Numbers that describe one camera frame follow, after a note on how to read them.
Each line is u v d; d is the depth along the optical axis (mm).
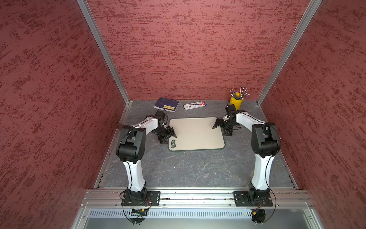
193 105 1170
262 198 674
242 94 1102
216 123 937
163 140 906
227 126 881
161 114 835
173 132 878
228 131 914
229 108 855
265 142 557
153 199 743
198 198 760
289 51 896
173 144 945
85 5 706
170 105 1173
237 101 1095
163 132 842
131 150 522
